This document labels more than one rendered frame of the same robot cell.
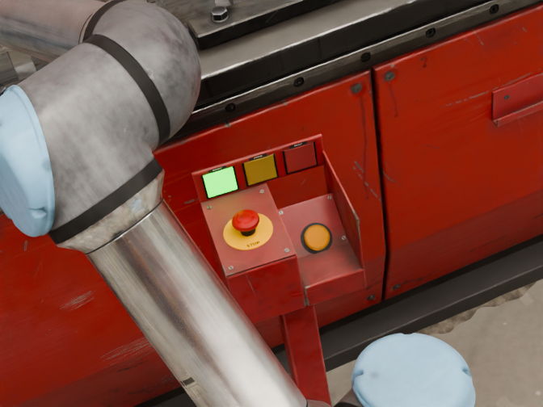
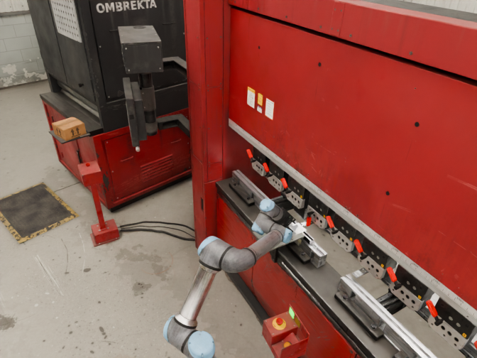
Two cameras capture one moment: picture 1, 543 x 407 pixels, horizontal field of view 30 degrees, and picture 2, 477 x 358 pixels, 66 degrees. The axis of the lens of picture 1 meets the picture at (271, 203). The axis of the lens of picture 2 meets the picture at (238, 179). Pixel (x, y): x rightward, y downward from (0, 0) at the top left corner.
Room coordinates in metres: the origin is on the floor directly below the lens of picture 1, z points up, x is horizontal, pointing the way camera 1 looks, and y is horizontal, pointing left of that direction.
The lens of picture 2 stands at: (0.44, -1.05, 2.50)
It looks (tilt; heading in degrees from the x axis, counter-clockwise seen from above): 33 degrees down; 74
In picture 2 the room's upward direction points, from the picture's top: 2 degrees clockwise
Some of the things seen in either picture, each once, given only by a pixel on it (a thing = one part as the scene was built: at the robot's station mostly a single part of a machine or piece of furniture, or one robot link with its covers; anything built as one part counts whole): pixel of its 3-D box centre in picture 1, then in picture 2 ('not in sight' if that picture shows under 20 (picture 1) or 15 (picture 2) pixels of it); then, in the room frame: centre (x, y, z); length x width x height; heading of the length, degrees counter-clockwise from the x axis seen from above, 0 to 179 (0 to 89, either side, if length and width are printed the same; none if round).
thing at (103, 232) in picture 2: not in sight; (97, 203); (-0.06, 1.88, 0.41); 0.25 x 0.20 x 0.83; 14
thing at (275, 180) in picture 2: not in sight; (280, 175); (1.24, 0.74, 1.26); 0.15 x 0.09 x 0.17; 104
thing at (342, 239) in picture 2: not in sight; (348, 231); (1.39, 0.16, 1.26); 0.15 x 0.09 x 0.17; 104
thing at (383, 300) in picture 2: not in sight; (409, 290); (1.82, 0.04, 0.81); 0.64 x 0.08 x 0.14; 14
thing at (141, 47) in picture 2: not in sight; (145, 93); (0.48, 1.62, 1.53); 0.51 x 0.25 x 0.85; 92
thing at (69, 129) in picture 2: not in sight; (67, 127); (-0.21, 2.21, 1.04); 0.30 x 0.26 x 0.12; 118
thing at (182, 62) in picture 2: not in sight; (173, 69); (0.71, 1.72, 1.67); 0.40 x 0.24 x 0.07; 104
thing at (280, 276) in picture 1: (279, 231); (284, 334); (1.03, 0.00, 0.75); 0.20 x 0.16 x 0.18; 98
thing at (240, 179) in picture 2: not in sight; (251, 191); (1.16, 1.06, 0.92); 0.50 x 0.06 x 0.10; 104
